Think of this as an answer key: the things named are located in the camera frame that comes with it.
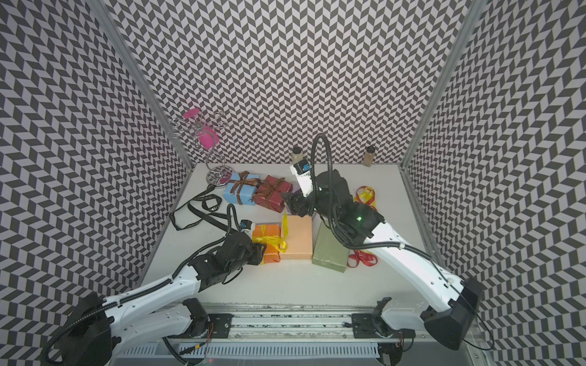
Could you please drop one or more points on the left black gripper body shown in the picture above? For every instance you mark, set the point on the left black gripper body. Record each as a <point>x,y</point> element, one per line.
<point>252,256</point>

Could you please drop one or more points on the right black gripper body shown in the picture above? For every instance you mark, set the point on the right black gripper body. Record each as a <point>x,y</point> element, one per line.
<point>299,202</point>

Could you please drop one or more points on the orange gift box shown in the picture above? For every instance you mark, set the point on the orange gift box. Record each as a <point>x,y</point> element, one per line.
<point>270,235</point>

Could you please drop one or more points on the yellow ribbon of peach box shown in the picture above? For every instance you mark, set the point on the yellow ribbon of peach box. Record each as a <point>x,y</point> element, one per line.
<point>366,195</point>

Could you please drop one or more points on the green gift box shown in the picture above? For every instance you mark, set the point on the green gift box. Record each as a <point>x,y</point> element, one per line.
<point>329,252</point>

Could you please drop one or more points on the peach gift box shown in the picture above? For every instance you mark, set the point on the peach gift box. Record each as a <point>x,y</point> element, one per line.
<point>298,235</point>

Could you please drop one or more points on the black ribbon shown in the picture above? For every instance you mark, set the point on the black ribbon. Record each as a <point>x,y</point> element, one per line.
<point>205,206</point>

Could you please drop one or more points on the red gift box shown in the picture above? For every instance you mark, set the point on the red gift box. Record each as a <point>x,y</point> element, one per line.
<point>279,206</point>

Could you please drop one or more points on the blue gift box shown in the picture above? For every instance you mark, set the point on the blue gift box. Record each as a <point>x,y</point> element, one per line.
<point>240,187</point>

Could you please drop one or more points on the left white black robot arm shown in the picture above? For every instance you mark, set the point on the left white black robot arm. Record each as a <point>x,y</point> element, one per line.
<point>99,328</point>

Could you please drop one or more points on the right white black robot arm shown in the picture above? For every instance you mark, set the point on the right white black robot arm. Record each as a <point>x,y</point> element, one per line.
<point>451,303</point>

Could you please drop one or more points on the brown ribbon on blue box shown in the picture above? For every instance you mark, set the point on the brown ribbon on blue box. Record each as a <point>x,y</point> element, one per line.
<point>242,183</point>

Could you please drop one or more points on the light spice jar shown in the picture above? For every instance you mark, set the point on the light spice jar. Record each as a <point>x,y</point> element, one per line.
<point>297,155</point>

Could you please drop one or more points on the brown spice jar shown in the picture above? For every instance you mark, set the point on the brown spice jar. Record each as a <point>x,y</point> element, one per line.
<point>369,156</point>

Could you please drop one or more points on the silver pink jewelry stand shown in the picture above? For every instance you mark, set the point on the silver pink jewelry stand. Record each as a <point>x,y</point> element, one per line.
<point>192,127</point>

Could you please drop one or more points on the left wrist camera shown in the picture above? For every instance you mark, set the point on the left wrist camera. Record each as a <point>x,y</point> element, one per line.
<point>247,226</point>

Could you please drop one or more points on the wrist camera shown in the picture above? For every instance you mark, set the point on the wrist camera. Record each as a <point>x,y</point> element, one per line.
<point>302,172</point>
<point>247,226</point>

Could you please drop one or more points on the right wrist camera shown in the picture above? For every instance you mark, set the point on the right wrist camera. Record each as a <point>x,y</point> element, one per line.
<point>302,172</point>

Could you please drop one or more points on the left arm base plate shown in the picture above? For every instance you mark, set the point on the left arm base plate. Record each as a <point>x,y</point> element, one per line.
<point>214,326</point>

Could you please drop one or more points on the aluminium front rail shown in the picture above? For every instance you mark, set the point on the aluminium front rail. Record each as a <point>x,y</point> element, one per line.
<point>253,322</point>

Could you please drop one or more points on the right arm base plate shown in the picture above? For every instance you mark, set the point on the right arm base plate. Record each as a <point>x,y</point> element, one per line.
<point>363,326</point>

